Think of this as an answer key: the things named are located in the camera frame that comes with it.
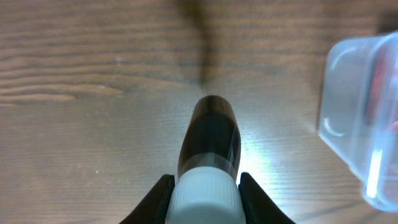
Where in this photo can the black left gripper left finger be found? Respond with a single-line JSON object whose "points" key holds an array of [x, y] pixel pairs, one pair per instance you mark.
{"points": [[152, 209]]}

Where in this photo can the clear plastic container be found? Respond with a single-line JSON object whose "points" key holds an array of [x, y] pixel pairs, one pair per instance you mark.
{"points": [[369, 151]]}

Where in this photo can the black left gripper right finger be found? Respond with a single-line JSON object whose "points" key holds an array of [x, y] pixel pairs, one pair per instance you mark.
{"points": [[258, 206]]}

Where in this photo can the red Panadol box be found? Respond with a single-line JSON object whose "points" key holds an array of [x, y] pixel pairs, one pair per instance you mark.
{"points": [[381, 103]]}

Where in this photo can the dark bottle white cap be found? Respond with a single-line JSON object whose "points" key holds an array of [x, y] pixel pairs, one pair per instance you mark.
{"points": [[206, 191]]}

